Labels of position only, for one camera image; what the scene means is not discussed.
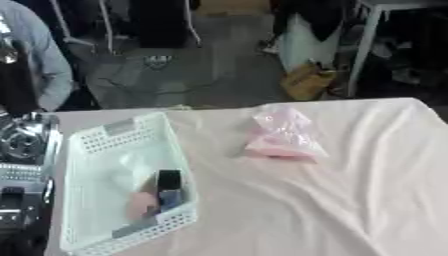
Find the pink clear plastic bag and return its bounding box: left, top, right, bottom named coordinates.
left=243, top=103, right=331, bottom=164

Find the black rectangular block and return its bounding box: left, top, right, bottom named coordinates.
left=155, top=169, right=184, bottom=192

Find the blue rectangular object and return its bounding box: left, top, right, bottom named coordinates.
left=155, top=189, right=188, bottom=214

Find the white crumpled plastic bag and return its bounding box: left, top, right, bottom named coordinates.
left=110, top=150, right=161, bottom=194

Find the pink soft object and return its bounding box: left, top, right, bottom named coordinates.
left=126, top=191, right=160, bottom=222

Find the black chair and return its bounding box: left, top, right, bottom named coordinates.
left=98, top=0, right=205, bottom=54

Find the person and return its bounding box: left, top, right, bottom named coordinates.
left=0, top=0, right=76, bottom=116
left=259, top=0, right=359, bottom=73

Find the grey flat card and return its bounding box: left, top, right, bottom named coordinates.
left=110, top=216, right=161, bottom=239

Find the white perforated plastic basket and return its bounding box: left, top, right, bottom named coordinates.
left=57, top=111, right=200, bottom=256

